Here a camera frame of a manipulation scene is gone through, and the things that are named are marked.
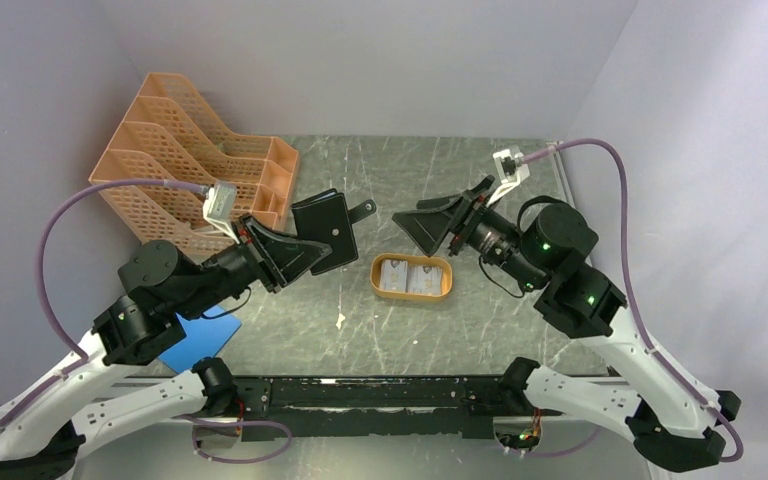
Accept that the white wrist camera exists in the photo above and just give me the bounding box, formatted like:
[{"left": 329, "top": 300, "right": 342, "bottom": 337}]
[
  {"left": 202, "top": 181, "right": 240, "bottom": 244},
  {"left": 487, "top": 146, "right": 530, "bottom": 206}
]

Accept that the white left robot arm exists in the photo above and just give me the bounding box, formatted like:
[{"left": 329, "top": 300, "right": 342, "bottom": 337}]
[{"left": 0, "top": 215, "right": 332, "bottom": 479}]

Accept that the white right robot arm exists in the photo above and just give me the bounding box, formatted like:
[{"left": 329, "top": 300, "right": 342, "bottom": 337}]
[{"left": 393, "top": 178, "right": 741, "bottom": 473}]

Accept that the blue folder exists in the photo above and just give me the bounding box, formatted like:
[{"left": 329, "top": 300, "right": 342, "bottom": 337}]
[{"left": 158, "top": 306, "right": 241, "bottom": 374}]

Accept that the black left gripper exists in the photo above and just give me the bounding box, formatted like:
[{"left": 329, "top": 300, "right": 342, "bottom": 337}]
[{"left": 176, "top": 210, "right": 334, "bottom": 318}]

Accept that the orange mesh file organizer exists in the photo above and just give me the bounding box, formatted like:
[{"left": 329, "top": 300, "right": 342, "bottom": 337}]
[{"left": 89, "top": 73, "right": 299, "bottom": 258}]

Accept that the black leather card holder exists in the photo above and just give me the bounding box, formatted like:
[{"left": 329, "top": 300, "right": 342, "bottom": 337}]
[{"left": 291, "top": 188, "right": 377, "bottom": 275}]

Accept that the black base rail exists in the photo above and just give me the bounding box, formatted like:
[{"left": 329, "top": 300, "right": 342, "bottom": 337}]
[{"left": 234, "top": 375, "right": 532, "bottom": 442}]

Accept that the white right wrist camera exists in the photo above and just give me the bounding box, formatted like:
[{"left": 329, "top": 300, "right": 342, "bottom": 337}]
[{"left": 487, "top": 146, "right": 530, "bottom": 206}]

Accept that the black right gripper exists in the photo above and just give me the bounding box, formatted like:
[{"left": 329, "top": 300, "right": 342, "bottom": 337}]
[{"left": 392, "top": 175, "right": 546, "bottom": 290}]

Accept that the orange oval tray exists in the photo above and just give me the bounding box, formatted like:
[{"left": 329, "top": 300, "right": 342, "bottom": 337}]
[{"left": 370, "top": 253, "right": 454, "bottom": 303}]

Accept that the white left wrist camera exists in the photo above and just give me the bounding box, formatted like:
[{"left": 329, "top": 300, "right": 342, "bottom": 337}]
[{"left": 202, "top": 181, "right": 240, "bottom": 244}]

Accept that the credit card in tray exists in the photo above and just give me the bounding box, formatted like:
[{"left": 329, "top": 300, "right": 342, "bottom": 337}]
[{"left": 408, "top": 264, "right": 443, "bottom": 296}]

